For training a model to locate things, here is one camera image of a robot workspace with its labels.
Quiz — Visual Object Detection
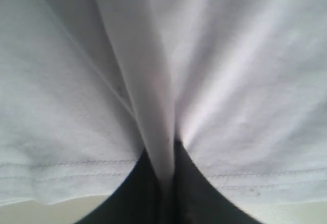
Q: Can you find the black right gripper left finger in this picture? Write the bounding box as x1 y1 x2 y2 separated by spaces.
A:
77 151 161 224

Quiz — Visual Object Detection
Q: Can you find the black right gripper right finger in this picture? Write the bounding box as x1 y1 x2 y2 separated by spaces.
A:
173 141 255 224

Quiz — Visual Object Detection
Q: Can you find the white t-shirt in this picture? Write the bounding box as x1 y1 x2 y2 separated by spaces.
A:
0 0 327 224

